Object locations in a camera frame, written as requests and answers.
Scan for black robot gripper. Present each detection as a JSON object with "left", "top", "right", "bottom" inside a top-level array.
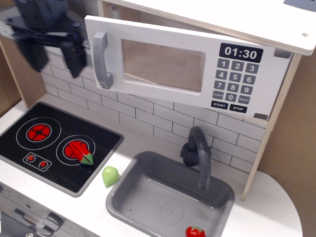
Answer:
[{"left": 5, "top": 0, "right": 86, "bottom": 78}]

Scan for grey microwave door handle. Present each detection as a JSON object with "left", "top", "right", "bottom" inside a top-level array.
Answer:
[{"left": 93, "top": 31, "right": 113, "bottom": 89}]

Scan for white toy microwave door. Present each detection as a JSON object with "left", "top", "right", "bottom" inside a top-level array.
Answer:
[{"left": 85, "top": 16, "right": 292, "bottom": 120}]

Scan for white wooden microwave cabinet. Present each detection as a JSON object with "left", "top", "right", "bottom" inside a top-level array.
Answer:
[{"left": 97, "top": 0, "right": 316, "bottom": 200}]

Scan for grey toy range hood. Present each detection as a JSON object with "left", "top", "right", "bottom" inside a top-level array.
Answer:
[{"left": 0, "top": 0, "right": 99, "bottom": 40}]

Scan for black toy stove top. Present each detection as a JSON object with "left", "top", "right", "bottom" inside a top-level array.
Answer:
[{"left": 0, "top": 102, "right": 123, "bottom": 197}]

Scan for red toy chili pepper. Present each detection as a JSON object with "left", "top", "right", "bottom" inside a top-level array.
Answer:
[{"left": 68, "top": 141, "right": 94, "bottom": 165}]

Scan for green toy pear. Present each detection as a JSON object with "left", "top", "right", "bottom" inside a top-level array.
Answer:
[{"left": 102, "top": 166, "right": 119, "bottom": 187}]

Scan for dark grey toy faucet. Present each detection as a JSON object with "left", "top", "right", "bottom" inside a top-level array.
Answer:
[{"left": 180, "top": 126, "right": 211, "bottom": 191}]

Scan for grey toy sink basin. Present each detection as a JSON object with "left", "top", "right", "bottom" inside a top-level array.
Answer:
[{"left": 106, "top": 152, "right": 235, "bottom": 237}]

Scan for red toy strawberry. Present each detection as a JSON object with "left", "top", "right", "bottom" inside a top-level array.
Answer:
[{"left": 185, "top": 226, "right": 205, "bottom": 237}]

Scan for grey toy oven handle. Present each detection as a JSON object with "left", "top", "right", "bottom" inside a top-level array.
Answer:
[{"left": 12, "top": 208, "right": 64, "bottom": 237}]

